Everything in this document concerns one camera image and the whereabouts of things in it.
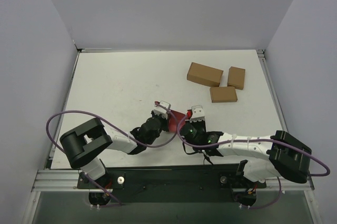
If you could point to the pink cardboard box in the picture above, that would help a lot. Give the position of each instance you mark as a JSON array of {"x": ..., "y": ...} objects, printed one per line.
[{"x": 173, "y": 122}]

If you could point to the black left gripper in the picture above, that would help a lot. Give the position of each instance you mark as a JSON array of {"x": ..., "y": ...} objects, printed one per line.
[{"x": 163, "y": 123}]

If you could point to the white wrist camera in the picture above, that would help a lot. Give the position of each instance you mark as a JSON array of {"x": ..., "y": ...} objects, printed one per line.
[
  {"x": 161, "y": 108},
  {"x": 197, "y": 114}
]

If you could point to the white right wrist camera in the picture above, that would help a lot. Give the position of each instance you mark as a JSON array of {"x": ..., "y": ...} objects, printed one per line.
[{"x": 197, "y": 114}]

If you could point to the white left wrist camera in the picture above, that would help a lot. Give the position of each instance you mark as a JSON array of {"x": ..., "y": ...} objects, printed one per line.
[{"x": 161, "y": 108}]

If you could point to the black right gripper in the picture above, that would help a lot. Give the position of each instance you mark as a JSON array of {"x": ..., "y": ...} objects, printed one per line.
[{"x": 198, "y": 124}]

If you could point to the small brown box right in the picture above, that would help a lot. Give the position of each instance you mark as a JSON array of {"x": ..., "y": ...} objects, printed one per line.
[{"x": 236, "y": 78}]

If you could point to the large brown cardboard box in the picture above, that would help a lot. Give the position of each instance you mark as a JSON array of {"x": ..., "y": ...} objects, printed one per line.
[{"x": 204, "y": 75}]

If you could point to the brown cardboard box front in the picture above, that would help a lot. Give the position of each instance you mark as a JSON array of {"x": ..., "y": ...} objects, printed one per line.
[{"x": 223, "y": 94}]

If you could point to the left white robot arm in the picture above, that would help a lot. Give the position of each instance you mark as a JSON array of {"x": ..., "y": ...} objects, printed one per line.
[{"x": 84, "y": 143}]

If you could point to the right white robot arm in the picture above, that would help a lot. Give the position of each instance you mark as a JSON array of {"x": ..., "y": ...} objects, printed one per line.
[{"x": 266, "y": 157}]

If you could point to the aluminium frame rail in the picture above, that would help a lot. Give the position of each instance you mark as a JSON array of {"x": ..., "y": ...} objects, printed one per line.
[{"x": 66, "y": 181}]

